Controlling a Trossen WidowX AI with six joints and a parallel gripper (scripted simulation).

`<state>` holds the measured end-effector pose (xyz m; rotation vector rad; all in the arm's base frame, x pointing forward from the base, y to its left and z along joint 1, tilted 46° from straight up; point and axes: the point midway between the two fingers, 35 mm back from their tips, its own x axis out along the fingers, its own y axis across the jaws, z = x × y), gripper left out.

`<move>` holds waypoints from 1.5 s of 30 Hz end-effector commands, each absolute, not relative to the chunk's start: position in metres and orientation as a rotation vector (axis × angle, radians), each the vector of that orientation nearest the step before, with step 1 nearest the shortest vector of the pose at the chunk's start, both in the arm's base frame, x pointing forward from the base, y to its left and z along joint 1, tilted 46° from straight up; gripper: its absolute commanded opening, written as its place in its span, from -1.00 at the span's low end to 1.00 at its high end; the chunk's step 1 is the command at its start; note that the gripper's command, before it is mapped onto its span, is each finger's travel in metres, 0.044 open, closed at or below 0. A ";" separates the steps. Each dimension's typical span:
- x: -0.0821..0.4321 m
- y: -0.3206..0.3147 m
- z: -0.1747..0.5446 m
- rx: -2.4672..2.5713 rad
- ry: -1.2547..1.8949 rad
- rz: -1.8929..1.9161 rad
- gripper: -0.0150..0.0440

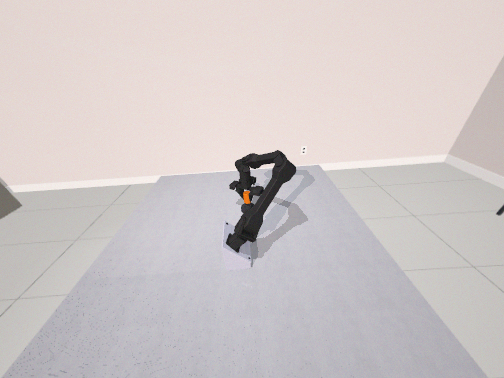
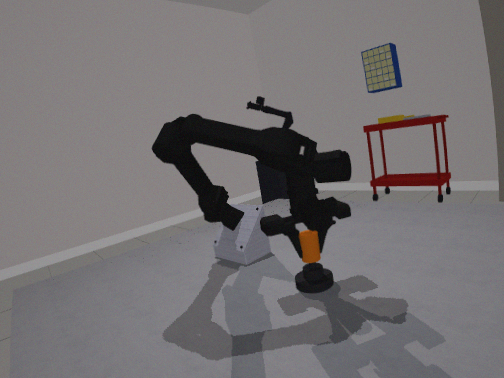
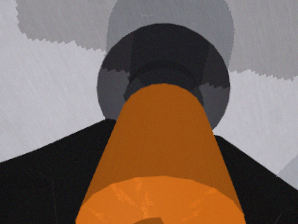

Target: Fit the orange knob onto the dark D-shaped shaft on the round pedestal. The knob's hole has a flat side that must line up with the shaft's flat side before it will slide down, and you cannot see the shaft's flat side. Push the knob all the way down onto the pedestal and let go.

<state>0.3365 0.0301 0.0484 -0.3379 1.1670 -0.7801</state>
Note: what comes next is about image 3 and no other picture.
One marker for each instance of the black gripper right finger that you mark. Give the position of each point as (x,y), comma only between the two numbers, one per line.
(265,199)

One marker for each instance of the orange knob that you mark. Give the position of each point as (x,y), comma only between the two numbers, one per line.
(161,166)

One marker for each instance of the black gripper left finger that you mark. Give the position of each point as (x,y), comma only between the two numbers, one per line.
(47,186)

